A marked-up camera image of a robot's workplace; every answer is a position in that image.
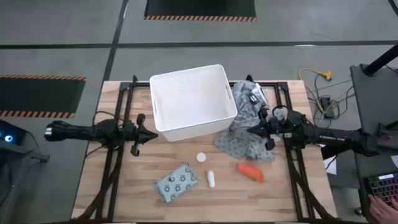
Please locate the white paper sheet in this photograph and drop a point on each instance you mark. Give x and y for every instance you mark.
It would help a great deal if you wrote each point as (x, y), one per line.
(331, 166)

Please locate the black keyboard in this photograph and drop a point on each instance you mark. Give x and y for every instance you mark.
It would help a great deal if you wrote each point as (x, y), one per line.
(384, 186)

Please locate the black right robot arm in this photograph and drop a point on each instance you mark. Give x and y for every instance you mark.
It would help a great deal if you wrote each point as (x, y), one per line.
(335, 137)

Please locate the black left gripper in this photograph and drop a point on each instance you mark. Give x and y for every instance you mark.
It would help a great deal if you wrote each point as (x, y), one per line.
(136, 137)

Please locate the grey patterned cloth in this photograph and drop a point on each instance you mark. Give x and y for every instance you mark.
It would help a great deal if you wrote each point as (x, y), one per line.
(239, 140)

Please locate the clear packet black label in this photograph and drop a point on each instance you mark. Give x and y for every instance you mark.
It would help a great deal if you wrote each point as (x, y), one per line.
(253, 98)

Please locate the grey pouch circle print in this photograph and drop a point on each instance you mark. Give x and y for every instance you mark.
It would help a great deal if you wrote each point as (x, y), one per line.
(177, 183)

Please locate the black device blue light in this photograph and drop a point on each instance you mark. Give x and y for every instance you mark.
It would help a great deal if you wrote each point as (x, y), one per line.
(12, 133)

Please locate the white plastic woven basket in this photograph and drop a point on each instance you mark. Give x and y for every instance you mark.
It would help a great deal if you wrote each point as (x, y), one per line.
(192, 99)

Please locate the black power strip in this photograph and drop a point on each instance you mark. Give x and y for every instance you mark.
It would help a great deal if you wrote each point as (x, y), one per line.
(327, 106)

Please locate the white round cap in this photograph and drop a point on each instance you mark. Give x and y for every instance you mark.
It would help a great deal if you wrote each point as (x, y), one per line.
(201, 157)

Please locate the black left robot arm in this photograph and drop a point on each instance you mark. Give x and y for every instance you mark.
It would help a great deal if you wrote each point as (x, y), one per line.
(77, 132)

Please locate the orange plastic bottle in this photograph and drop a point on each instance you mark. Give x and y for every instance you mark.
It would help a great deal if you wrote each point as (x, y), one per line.
(250, 172)

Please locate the black hazard-striped floor mat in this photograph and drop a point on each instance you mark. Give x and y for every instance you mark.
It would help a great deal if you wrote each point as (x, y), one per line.
(37, 93)
(199, 7)

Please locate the person's hand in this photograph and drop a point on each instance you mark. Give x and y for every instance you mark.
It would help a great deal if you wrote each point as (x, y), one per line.
(384, 213)

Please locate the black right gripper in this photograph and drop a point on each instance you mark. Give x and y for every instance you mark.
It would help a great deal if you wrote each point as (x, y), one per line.
(276, 129)

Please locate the grey side desk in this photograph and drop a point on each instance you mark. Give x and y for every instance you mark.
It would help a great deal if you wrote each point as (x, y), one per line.
(376, 99)

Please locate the white plastic tube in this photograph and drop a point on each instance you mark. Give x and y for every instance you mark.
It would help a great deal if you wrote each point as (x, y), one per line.
(211, 179)

